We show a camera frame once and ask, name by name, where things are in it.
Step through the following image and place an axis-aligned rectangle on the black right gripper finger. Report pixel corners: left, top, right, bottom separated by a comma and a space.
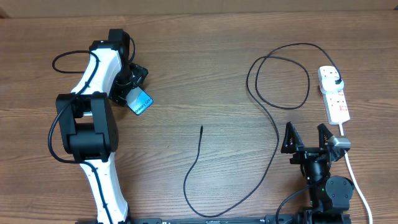
317, 123, 333, 148
281, 122, 304, 154

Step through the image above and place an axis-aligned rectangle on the blue smartphone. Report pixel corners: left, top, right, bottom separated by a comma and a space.
126, 87, 154, 116

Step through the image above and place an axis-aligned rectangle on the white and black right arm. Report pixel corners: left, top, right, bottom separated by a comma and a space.
275, 122, 354, 224

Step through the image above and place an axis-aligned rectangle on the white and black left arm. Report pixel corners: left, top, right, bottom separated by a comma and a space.
48, 29, 154, 223

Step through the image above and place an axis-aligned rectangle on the white charger adapter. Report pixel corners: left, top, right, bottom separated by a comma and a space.
320, 77, 345, 94

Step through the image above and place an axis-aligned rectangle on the white power strip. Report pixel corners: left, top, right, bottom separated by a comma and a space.
318, 65, 350, 125

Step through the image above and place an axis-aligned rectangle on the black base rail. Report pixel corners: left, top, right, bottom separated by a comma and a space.
74, 213, 352, 224

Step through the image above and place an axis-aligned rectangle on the black charging cable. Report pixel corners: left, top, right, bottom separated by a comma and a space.
182, 42, 343, 218

